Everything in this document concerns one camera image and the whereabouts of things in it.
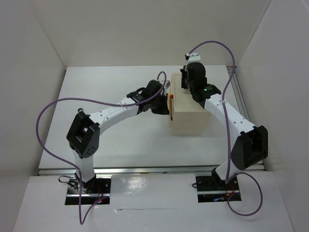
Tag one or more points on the beige drawer cabinet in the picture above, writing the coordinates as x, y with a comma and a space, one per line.
189, 118

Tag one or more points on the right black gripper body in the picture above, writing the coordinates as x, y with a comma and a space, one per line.
185, 83

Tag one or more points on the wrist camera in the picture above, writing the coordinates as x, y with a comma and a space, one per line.
193, 57
167, 85

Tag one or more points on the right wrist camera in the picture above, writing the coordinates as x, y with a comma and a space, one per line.
193, 57

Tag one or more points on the beige blue-knob drawer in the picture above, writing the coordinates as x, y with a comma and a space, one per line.
170, 104

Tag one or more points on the silver wrench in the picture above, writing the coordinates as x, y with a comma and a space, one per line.
80, 110

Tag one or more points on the aluminium side rail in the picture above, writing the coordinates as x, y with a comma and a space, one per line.
237, 91

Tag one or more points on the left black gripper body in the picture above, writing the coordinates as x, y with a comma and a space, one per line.
158, 105

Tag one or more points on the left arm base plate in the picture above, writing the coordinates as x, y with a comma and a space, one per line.
99, 191

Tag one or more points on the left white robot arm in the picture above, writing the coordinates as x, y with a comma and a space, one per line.
85, 131

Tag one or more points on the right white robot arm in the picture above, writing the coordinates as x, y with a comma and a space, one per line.
247, 143

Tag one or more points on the aluminium front rail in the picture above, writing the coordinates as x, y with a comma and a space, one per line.
132, 170

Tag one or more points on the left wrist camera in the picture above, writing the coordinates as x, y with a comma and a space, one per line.
167, 85

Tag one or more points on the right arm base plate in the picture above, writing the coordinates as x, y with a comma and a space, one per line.
209, 192

